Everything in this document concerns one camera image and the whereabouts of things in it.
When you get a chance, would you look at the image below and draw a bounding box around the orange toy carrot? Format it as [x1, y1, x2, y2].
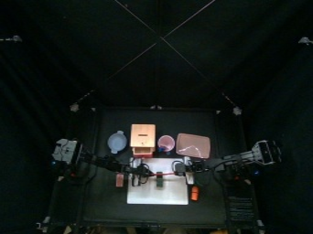
[189, 182, 200, 202]

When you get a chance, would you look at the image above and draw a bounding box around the wooden box with red base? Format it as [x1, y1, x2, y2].
[129, 123, 156, 159]

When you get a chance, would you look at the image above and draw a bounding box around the pink rectangular plate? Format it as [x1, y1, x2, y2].
[175, 133, 211, 160]

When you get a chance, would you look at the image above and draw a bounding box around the white cutting board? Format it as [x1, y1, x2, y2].
[125, 157, 191, 206]

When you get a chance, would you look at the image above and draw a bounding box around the red plastic cup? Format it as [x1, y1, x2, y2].
[156, 134, 176, 153]

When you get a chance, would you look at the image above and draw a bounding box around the pale blue bowl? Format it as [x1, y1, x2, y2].
[106, 130, 128, 154]

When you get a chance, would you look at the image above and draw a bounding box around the thin frame cord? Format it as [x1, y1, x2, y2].
[113, 0, 236, 110]
[74, 0, 216, 106]

